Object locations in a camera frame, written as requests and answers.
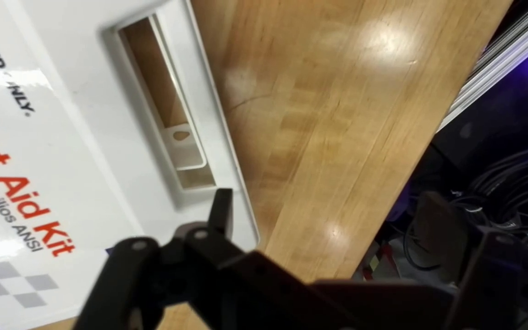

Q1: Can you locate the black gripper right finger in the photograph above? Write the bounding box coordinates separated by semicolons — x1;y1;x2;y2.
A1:
412;188;528;330

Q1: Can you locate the black cable bundle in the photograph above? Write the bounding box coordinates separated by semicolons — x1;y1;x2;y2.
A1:
458;137;528;245

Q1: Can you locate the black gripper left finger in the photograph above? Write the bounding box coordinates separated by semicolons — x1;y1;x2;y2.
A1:
71;186;260;330

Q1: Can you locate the aluminum frame rail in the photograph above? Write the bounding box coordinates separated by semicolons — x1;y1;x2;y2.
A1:
436;0;528;133

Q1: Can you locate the white box with label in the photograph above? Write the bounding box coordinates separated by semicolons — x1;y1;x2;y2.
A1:
0;0;260;330

